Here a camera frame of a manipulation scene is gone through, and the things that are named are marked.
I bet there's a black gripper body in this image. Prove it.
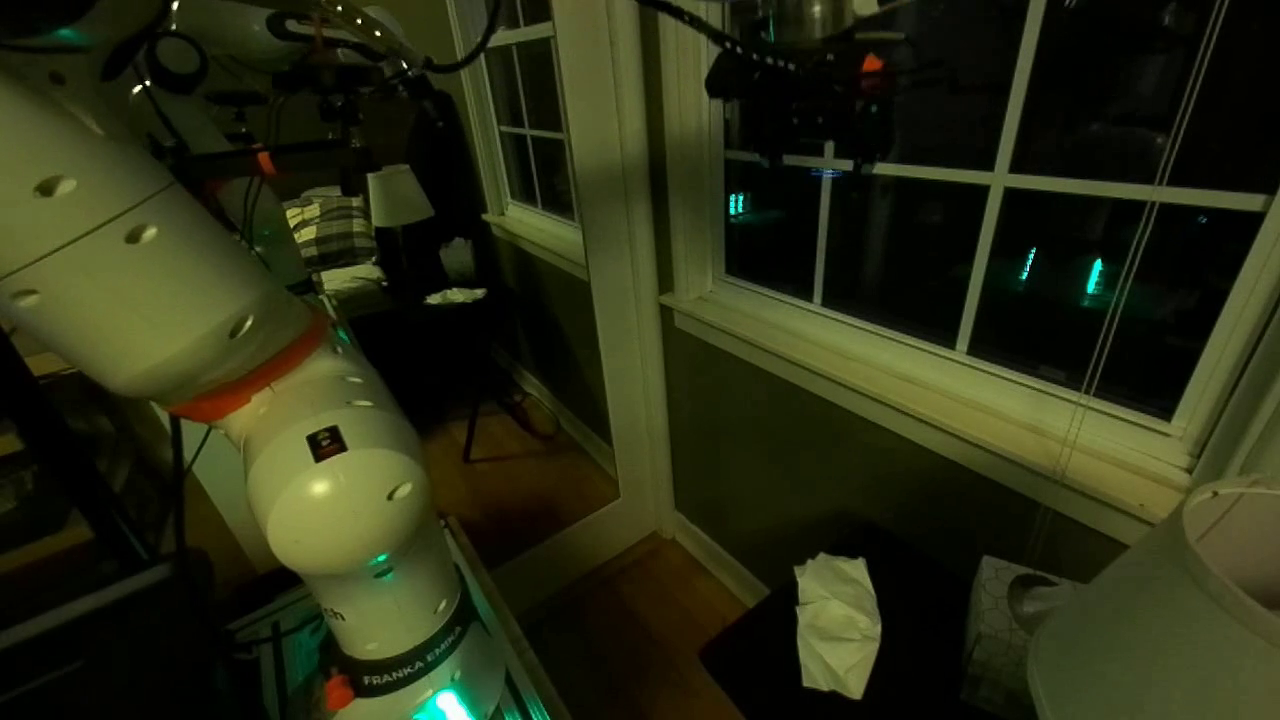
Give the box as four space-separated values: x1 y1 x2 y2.
754 38 894 174

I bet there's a narrow white-framed window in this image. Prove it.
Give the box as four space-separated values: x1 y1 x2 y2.
444 0 590 280

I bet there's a small lamp with white shade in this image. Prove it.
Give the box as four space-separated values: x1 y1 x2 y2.
365 160 440 272

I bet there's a dark side table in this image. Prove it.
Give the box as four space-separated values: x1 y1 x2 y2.
349 280 542 468

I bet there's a plaid striped pillow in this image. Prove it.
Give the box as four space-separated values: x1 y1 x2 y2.
278 184 378 270

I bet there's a white crumpled cloth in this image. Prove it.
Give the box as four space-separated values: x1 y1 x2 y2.
793 547 885 699

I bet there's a dark nightstand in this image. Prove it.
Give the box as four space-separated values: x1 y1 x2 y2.
694 520 1031 720

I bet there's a table lamp with pale shade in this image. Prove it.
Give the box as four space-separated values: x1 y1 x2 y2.
1019 478 1280 720

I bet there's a dark equipment shelf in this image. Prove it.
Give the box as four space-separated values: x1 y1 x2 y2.
0 334 183 720

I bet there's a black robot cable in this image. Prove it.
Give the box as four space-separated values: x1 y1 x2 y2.
634 0 750 66

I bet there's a yellow horizontal rail beam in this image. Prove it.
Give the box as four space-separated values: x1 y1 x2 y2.
653 0 1280 531

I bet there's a thin blind pull cord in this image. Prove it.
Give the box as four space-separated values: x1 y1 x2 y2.
1034 0 1228 537
1043 0 1234 537

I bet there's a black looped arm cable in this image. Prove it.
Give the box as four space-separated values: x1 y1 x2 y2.
264 0 512 82

